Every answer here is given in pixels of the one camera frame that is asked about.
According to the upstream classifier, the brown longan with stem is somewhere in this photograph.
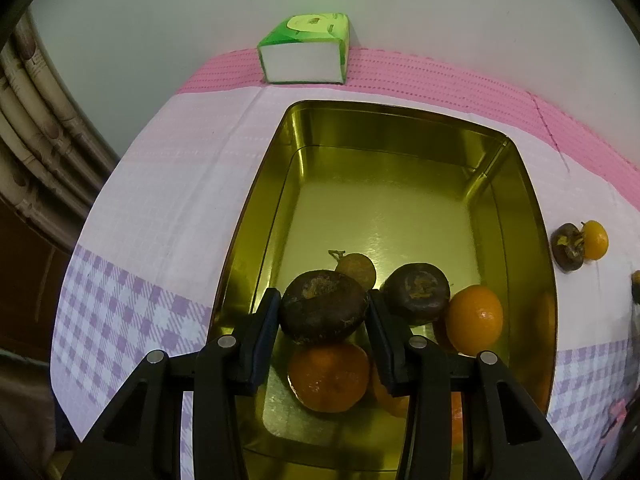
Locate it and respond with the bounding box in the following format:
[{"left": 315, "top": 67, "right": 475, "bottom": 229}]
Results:
[{"left": 328, "top": 249, "right": 377, "bottom": 291}]

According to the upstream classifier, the dark brown water chestnut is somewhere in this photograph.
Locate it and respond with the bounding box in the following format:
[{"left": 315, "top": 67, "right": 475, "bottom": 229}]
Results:
[
  {"left": 381, "top": 263, "right": 451, "bottom": 327},
  {"left": 551, "top": 222, "right": 586, "bottom": 273},
  {"left": 278, "top": 270, "right": 371, "bottom": 346}
]

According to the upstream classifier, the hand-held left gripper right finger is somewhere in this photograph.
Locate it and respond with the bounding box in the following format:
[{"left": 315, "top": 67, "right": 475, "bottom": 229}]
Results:
[{"left": 366, "top": 290, "right": 583, "bottom": 480}]

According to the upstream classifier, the white and purple plaid cloth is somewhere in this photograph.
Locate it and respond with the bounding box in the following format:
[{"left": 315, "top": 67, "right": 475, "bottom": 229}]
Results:
[{"left": 50, "top": 85, "right": 640, "bottom": 480}]

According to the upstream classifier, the green and white tissue pack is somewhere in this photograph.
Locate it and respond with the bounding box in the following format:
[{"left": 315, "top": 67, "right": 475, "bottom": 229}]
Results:
[{"left": 256, "top": 12, "right": 349, "bottom": 85}]

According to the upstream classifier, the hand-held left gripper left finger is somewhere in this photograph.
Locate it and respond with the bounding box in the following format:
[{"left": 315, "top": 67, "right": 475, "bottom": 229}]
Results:
[{"left": 62, "top": 287, "right": 282, "bottom": 480}]

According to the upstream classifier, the gold and maroon tin box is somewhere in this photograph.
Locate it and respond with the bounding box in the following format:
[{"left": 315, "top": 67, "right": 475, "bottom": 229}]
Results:
[{"left": 202, "top": 100, "right": 558, "bottom": 480}]

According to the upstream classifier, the yellow-orange kumquat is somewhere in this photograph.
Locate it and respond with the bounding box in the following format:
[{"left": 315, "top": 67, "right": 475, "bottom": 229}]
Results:
[
  {"left": 370, "top": 362, "right": 411, "bottom": 419},
  {"left": 580, "top": 220, "right": 610, "bottom": 261},
  {"left": 445, "top": 285, "right": 504, "bottom": 353}
]

